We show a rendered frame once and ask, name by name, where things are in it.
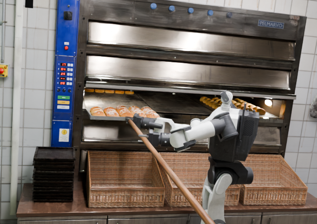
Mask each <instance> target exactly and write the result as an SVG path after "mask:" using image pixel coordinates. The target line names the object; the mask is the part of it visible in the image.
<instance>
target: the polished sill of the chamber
mask: <svg viewBox="0 0 317 224"><path fill-rule="evenodd" d="M156 113H157V114H158V115H159V116H160V117H162V118H168V119H190V120H192V119H195V118H198V119H200V120H201V119H203V120H204V119H206V118H208V117H209V116H210V115H206V114H185V113H164V112H156ZM82 115H88V113H87V110H86V109H83V112H82ZM259 123H280V124H283V119H281V118H276V117H259Z"/></svg>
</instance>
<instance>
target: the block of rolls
mask: <svg viewBox="0 0 317 224"><path fill-rule="evenodd" d="M200 101H201V102H203V103H205V104H206V105H209V106H210V107H212V108H214V109H217V108H218V107H220V106H221V105H222V103H223V102H222V101H221V99H219V98H217V97H214V98H213V99H209V98H207V97H205V96H203V97H201V98H200ZM231 101H232V102H233V104H234V105H235V106H236V108H237V109H241V110H243V109H244V103H245V102H246V101H243V100H240V99H237V98H236V99H234V100H231ZM246 110H249V111H253V110H255V112H259V114H260V115H264V114H265V113H266V111H265V110H264V109H262V108H260V107H256V106H254V105H252V104H250V103H248V102H247V103H246Z"/></svg>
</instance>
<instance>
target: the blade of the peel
mask: <svg viewBox="0 0 317 224"><path fill-rule="evenodd" d="M86 110H87V113H88V115H89V118H90V119H92V120H123V121H125V117H121V116H92V115H91V113H90V108H86Z"/></svg>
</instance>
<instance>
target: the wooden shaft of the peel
mask: <svg viewBox="0 0 317 224"><path fill-rule="evenodd" d="M128 123H129V124H130V126H131V127H132V128H133V129H134V131H135V132H136V133H137V135H139V134H143V133H142V132H141V131H140V130H139V128H138V127H137V126H136V125H135V123H134V122H133V121H132V120H131V119H129V120H128ZM140 139H141V140H142V141H143V143H144V144H145V145H146V147H147V148H148V149H149V151H150V152H151V153H152V154H153V156H154V157H155V159H156V160H157V161H158V162H159V164H160V165H161V166H162V167H163V169H164V170H165V172H166V173H167V174H168V176H169V177H170V178H171V180H172V181H173V182H174V183H175V185H176V186H177V187H178V189H179V190H180V192H181V193H182V194H183V195H184V197H185V198H186V199H187V200H188V202H189V203H190V205H191V206H192V207H193V209H194V210H195V211H196V213H197V214H198V215H199V216H200V218H201V219H202V220H203V222H204V223H205V224H215V222H214V221H213V220H212V219H211V218H210V216H209V215H208V214H207V212H206V211H205V210H204V209H203V207H202V206H201V205H200V204H199V203H198V201H197V200H196V199H195V197H194V196H193V195H192V194H191V193H190V192H189V190H188V189H187V188H186V187H185V185H184V184H183V183H182V182H181V180H180V179H179V178H178V177H177V175H176V174H175V173H174V172H173V170H172V169H171V168H170V167H169V165H168V164H167V163H166V162H165V161H164V159H163V158H162V157H161V155H160V154H159V153H158V152H157V151H156V150H155V148H154V147H153V146H152V145H151V143H150V142H149V141H148V140H147V138H146V137H140Z"/></svg>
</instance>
